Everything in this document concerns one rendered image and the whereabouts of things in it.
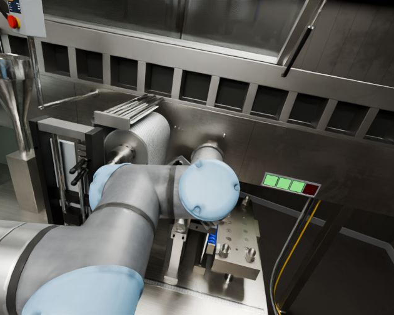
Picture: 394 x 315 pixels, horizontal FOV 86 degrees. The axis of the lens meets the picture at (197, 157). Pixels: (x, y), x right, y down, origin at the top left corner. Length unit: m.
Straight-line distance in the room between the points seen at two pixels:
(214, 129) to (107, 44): 0.54
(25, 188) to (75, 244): 0.93
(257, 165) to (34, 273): 0.89
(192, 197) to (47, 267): 0.14
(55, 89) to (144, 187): 0.96
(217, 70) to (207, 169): 0.67
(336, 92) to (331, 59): 1.57
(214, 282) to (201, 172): 0.70
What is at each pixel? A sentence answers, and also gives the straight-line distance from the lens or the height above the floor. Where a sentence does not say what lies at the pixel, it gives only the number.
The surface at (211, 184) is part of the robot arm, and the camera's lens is 0.25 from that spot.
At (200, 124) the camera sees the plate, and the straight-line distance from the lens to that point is 0.93.
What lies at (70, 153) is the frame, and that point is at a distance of 0.65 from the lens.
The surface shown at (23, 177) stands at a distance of 1.10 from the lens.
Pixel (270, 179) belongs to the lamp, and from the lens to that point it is 1.03.
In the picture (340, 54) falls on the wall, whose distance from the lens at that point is 2.54.
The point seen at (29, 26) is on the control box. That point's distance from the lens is 0.78.
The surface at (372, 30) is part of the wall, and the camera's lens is 2.60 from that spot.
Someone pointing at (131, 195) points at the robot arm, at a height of 1.50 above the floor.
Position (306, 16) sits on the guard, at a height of 1.79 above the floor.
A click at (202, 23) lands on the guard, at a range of 0.85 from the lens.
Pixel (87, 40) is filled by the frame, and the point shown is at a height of 1.61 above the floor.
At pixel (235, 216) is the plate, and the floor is 1.03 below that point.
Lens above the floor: 1.65
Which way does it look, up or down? 26 degrees down
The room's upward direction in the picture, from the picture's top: 11 degrees clockwise
